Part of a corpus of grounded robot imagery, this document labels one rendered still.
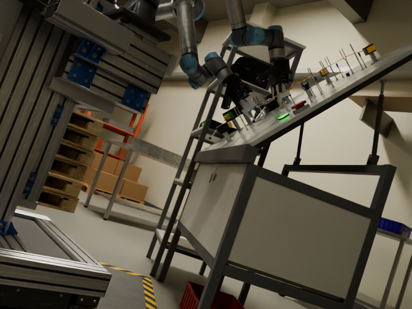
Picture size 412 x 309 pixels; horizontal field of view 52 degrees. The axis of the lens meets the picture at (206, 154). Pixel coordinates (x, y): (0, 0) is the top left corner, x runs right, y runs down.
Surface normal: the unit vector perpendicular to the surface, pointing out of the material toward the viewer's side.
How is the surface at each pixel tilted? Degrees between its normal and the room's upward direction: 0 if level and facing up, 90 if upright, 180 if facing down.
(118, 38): 90
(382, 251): 90
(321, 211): 90
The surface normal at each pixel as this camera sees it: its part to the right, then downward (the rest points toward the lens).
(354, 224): 0.18, -0.02
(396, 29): -0.73, -0.32
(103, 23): 0.59, 0.14
